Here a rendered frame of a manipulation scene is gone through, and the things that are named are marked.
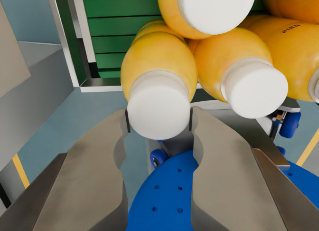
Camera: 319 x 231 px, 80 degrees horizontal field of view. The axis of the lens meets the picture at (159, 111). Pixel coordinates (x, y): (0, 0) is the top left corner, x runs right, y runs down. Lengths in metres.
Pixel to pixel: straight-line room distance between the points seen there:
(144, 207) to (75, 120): 1.38
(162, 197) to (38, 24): 1.27
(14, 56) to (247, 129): 0.29
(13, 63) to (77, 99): 1.26
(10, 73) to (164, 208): 0.22
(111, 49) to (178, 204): 0.24
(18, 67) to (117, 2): 0.15
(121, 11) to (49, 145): 1.64
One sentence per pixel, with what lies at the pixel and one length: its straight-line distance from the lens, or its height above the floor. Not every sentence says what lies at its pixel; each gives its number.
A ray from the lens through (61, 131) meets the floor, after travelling 1.71.
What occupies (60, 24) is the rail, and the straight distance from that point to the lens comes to 0.25.
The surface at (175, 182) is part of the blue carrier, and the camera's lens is 0.29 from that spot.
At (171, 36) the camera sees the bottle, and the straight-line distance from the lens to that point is 0.17.
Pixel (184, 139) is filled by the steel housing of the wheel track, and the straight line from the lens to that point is 0.37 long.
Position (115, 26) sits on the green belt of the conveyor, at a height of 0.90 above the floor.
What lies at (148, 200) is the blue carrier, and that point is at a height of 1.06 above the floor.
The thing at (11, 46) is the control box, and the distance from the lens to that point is 0.25.
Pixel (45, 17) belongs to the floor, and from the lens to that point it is 1.38.
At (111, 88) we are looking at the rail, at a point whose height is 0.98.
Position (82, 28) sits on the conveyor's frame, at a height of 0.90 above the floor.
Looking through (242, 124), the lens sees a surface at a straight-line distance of 0.31.
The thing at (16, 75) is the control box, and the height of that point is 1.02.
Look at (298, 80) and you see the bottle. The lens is 0.20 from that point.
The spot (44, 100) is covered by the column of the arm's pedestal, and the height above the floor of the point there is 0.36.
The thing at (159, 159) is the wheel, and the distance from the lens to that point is 0.33.
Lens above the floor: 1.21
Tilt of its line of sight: 58 degrees down
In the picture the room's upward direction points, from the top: 179 degrees counter-clockwise
